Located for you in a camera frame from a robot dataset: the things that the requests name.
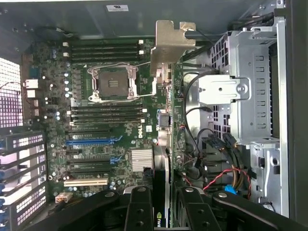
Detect white case wall sticker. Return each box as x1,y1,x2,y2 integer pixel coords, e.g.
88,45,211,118
105,4,129,12

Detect black open PC case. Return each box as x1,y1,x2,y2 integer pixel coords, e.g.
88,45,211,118
0,0,308,231

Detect silver finned heatsink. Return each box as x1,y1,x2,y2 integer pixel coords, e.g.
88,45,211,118
131,148,154,172

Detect black RAM slot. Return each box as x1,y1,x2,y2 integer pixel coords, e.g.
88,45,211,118
67,108,148,116
69,118,147,126
63,40,144,48
69,56,140,63
71,104,144,110
71,114,144,120
69,47,140,52
63,51,144,58

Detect black long expansion slot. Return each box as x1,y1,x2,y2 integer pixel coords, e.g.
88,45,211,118
66,159,114,167
67,167,109,176
64,128,112,136

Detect small grey disk bay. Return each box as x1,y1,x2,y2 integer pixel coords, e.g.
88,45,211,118
249,144,288,215

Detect CPU socket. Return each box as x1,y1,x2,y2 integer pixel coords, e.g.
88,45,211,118
87,64,140,102

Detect white power connector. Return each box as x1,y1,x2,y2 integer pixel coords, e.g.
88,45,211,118
54,192,73,205

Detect yellow power wires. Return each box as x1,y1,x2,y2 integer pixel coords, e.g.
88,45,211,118
230,144,252,193

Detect green Dell motherboard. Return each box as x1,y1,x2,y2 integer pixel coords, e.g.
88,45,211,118
20,37,187,217

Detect red black twisted wire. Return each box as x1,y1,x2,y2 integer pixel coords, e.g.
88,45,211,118
203,168,253,200

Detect black looped wire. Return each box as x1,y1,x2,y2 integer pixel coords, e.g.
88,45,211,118
182,69,218,150

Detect silver perforated disk bay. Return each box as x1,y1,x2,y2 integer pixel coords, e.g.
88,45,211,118
186,25,287,147

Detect metal socket cover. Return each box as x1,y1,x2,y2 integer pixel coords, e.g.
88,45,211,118
128,64,140,101

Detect blue expansion slot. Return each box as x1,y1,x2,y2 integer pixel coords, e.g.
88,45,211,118
64,136,124,146

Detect white expansion slot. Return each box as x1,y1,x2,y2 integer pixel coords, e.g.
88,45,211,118
63,178,109,188

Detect silver rear port row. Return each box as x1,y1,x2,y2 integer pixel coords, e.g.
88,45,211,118
22,54,41,121

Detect black power connector wires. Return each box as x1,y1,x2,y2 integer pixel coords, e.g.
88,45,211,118
201,132,243,157

